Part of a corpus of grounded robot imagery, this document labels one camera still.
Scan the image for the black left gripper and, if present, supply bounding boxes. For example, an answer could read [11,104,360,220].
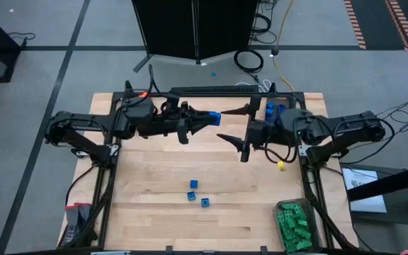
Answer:
[154,97,215,145]

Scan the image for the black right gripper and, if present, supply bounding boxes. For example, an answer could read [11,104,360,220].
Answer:
[217,94,279,163]

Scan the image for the group of blue bricks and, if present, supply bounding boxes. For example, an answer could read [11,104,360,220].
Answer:
[57,80,359,255]

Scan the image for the black flat bar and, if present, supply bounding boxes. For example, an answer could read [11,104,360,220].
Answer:
[171,84,260,94]

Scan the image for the translucent grey plastic bin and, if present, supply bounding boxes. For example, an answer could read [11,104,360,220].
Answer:
[273,198,324,254]
[263,94,297,123]
[118,89,154,107]

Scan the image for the black folding screen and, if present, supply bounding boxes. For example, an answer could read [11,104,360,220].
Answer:
[132,0,260,74]

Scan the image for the white paper sheet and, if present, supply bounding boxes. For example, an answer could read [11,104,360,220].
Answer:
[341,169,388,214]

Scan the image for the grey tool with red tip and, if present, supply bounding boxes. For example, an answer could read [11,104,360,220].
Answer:
[62,205,80,246]
[75,202,98,245]

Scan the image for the white cable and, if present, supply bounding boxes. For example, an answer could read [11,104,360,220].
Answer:
[234,79,273,94]

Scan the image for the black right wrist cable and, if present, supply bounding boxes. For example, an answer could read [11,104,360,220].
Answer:
[263,141,298,164]

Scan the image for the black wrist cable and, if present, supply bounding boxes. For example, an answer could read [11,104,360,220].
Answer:
[263,141,298,164]
[148,64,181,101]

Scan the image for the black coiled floor cable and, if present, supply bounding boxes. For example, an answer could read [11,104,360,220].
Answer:
[233,49,264,74]

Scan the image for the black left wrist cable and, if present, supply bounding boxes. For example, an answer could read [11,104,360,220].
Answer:
[148,64,181,101]

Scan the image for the black cable bundle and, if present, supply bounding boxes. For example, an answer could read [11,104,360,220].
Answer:
[251,0,278,45]
[373,98,408,142]

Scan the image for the yellow power cable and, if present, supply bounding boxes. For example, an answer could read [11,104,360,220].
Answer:
[272,0,296,92]

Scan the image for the black metal stand frame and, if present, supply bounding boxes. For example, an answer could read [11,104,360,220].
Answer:
[347,161,408,255]

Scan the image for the thin black floor cable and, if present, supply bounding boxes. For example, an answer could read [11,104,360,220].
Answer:
[7,31,37,49]

